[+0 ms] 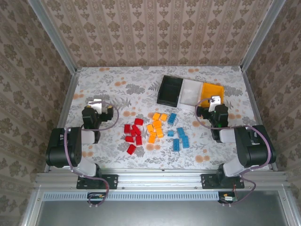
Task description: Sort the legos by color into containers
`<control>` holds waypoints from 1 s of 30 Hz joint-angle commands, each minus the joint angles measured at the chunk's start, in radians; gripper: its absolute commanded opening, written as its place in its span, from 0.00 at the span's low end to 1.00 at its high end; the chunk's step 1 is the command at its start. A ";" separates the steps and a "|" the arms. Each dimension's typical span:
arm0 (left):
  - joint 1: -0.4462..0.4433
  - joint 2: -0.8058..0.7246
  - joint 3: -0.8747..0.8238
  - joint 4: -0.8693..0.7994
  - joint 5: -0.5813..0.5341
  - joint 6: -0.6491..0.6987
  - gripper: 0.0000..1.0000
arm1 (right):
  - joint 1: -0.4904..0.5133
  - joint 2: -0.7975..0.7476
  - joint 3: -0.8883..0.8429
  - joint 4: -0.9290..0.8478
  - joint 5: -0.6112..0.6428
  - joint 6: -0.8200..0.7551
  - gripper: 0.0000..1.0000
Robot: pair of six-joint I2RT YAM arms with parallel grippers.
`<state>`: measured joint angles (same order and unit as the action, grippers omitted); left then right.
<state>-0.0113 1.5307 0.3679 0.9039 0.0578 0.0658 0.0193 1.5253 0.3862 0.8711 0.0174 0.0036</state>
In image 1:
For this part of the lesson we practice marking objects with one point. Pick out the white plastic bin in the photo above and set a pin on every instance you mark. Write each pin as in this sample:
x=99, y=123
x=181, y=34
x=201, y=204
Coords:
x=191, y=93

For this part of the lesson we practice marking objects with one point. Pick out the yellow plastic bin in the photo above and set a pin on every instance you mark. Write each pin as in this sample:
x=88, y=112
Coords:
x=211, y=90

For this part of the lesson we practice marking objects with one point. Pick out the small red lego brick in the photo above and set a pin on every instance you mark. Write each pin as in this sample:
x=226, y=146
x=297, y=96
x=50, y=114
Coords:
x=133, y=133

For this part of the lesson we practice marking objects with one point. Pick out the small blue lego brick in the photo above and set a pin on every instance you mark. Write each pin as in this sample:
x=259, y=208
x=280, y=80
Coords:
x=170, y=133

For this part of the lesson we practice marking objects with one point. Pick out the black plastic bin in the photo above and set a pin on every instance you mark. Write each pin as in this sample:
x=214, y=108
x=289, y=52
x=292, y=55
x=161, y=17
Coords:
x=169, y=90

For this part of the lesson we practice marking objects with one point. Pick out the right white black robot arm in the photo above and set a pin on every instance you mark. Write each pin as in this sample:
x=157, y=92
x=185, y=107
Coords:
x=254, y=150

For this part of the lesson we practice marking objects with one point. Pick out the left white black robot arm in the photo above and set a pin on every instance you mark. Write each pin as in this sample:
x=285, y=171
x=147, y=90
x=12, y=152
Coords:
x=56, y=150

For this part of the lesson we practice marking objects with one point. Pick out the floral table covering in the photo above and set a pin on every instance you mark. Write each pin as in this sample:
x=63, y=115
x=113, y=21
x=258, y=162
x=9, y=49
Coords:
x=105, y=80

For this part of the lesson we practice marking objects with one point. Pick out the small electronics board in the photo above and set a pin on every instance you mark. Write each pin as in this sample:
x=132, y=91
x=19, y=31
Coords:
x=227, y=198
x=96, y=196

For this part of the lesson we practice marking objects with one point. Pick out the grey metal panel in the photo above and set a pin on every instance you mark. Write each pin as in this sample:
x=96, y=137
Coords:
x=160, y=214

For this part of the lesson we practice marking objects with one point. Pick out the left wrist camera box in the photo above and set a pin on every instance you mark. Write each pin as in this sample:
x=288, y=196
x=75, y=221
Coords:
x=95, y=106

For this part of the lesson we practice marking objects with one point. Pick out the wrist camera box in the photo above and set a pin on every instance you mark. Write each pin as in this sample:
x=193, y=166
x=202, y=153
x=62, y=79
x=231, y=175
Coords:
x=95, y=106
x=216, y=100

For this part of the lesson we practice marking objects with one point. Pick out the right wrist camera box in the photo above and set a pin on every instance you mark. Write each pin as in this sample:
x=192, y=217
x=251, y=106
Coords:
x=216, y=100

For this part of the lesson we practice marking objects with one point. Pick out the aluminium table side rail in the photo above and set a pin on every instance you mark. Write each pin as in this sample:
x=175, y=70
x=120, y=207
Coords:
x=259, y=117
x=64, y=117

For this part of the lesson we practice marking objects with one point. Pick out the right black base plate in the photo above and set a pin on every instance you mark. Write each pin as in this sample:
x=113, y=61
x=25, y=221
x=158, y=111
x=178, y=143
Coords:
x=207, y=181

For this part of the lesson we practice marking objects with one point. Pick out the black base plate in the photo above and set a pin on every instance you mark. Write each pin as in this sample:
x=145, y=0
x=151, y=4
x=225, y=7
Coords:
x=207, y=181
x=110, y=181

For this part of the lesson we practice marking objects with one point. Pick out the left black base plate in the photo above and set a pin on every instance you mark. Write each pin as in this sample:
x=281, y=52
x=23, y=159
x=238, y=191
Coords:
x=110, y=181

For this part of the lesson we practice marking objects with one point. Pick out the aluminium mounting rail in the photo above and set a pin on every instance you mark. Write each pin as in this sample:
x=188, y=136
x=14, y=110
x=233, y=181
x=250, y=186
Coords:
x=160, y=179

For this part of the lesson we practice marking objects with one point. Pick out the aluminium frame post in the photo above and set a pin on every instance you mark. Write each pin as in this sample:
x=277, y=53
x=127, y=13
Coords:
x=261, y=35
x=56, y=37

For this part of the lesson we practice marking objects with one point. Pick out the aluminium lower frame rail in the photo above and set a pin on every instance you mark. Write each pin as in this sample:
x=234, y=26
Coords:
x=289, y=207
x=30, y=207

